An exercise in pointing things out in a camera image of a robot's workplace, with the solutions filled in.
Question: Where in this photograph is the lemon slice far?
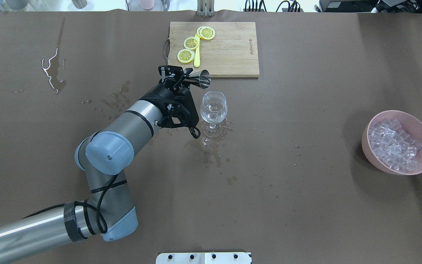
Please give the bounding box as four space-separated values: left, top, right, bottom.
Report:
196 26 215 40

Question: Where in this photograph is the lemon slice middle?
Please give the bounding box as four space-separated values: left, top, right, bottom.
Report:
183 36 200 51

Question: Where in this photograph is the steel jigger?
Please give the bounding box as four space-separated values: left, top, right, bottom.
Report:
182 70 211 89

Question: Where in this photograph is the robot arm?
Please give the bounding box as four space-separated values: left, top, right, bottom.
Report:
0 65 211 264

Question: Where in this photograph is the clear ice cubes pile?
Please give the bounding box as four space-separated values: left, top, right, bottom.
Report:
368 119 422 173

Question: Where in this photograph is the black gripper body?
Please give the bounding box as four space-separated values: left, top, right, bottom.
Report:
140 65 201 139

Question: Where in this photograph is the pink plastic cup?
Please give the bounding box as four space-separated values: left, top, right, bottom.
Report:
139 0 155 10

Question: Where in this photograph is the pink bowl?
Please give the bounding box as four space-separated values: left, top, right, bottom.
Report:
361 110 422 176

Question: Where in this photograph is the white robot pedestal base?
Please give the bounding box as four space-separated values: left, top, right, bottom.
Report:
155 252 253 264

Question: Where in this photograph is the aluminium frame post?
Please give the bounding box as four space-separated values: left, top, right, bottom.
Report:
196 0 215 17

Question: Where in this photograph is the bamboo cutting board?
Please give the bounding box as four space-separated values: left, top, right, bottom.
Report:
167 22 260 77

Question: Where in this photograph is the clear wine glass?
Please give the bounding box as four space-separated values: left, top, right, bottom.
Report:
200 91 228 138

